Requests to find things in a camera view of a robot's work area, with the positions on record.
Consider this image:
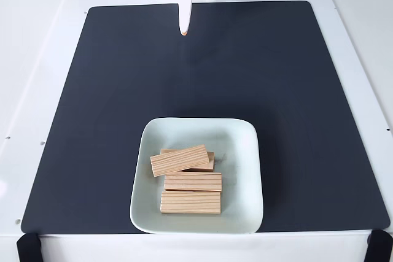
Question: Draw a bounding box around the smooth pale wooden block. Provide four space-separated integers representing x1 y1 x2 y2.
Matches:
160 148 216 174

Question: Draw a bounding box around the grooved wooden block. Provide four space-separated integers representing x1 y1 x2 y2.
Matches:
163 172 223 193
160 190 222 215

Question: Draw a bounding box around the pale green square plate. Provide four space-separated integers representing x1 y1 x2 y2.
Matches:
129 117 265 234

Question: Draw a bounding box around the wooden block with number mark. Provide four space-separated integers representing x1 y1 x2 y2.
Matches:
150 144 210 178

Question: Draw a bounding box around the black table mat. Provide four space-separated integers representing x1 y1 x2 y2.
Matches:
20 0 391 234

